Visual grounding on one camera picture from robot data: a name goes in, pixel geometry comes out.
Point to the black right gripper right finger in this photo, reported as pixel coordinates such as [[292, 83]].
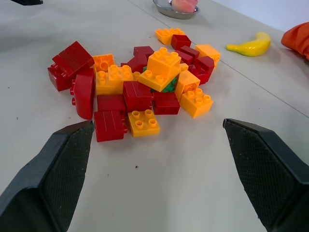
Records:
[[268, 174]]

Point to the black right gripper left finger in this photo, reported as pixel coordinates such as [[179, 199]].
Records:
[[48, 178]]

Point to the red ribbed building block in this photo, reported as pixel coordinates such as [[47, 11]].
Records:
[[137, 96], [108, 126], [73, 58]]

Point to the orange four-stud building block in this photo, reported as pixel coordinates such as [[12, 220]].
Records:
[[164, 64], [196, 104], [143, 124]]

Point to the orange long studded block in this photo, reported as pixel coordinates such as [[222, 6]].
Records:
[[165, 35], [111, 82]]

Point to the yellow toy banana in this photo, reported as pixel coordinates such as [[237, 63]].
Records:
[[253, 46]]

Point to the orange cloth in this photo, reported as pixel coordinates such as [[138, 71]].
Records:
[[298, 38]]

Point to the black flat object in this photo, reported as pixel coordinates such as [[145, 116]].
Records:
[[26, 1]]

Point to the silver metal bowl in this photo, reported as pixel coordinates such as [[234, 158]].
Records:
[[183, 13]]

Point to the pink peach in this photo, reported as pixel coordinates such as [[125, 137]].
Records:
[[184, 5]]

